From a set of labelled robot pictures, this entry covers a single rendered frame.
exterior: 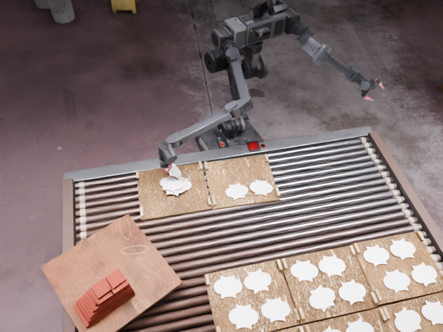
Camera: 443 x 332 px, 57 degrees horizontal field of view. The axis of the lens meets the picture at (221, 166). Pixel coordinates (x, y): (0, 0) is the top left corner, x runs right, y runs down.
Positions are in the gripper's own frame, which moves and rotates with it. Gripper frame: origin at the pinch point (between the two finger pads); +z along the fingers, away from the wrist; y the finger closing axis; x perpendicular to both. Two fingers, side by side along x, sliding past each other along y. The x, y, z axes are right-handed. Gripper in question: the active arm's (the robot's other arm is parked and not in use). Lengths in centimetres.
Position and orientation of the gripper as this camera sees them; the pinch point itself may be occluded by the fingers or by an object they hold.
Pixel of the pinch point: (165, 167)
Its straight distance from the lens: 244.7
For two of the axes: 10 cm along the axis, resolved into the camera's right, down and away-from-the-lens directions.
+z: -0.3, 6.2, 7.8
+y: -2.5, -7.7, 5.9
